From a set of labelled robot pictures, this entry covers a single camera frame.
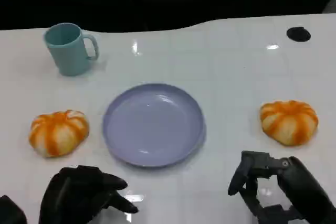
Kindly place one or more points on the black round table grommet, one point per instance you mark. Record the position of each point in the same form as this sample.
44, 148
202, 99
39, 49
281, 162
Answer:
298, 34

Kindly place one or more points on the lilac plate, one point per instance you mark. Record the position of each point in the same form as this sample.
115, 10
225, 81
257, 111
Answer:
153, 125

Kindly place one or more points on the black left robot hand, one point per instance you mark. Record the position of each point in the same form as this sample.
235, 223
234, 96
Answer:
76, 192

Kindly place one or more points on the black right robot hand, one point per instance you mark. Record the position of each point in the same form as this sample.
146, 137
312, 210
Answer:
296, 182

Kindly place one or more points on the pale green mug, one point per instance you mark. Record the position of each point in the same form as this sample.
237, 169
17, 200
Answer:
69, 49

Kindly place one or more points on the orange and white bread roll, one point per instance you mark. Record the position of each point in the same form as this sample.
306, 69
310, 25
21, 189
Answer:
288, 122
59, 132

